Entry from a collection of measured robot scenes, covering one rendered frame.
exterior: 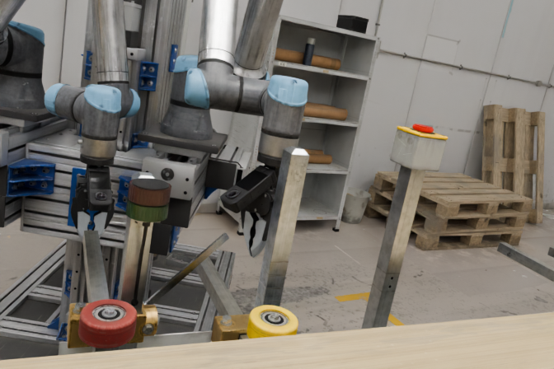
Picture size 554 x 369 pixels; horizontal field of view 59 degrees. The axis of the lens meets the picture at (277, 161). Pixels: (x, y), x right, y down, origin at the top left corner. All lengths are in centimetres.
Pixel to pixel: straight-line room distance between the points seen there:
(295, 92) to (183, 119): 55
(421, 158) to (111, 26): 78
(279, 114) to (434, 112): 417
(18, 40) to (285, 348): 111
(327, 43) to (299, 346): 345
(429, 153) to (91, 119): 69
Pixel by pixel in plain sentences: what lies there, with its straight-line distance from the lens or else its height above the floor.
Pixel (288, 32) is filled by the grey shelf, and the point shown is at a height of 147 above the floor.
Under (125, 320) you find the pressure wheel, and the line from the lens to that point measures 78.
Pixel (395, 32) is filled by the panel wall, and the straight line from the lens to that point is 452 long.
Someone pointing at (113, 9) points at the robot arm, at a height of 135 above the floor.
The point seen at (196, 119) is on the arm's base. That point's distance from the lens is 140.
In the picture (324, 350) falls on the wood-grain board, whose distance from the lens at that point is 79.
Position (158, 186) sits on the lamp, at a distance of 73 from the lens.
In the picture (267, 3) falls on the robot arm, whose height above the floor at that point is 143.
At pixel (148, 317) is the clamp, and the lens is 87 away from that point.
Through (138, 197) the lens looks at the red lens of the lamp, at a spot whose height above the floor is 109.
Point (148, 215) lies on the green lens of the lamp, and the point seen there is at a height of 106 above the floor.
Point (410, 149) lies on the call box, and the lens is 95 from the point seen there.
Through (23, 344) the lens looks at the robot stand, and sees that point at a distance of 198.
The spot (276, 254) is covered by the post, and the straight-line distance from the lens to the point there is 89.
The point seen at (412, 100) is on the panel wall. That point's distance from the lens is 478.
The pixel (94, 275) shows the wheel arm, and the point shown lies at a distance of 99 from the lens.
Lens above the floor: 132
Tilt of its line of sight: 13 degrees down
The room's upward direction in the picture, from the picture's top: 10 degrees clockwise
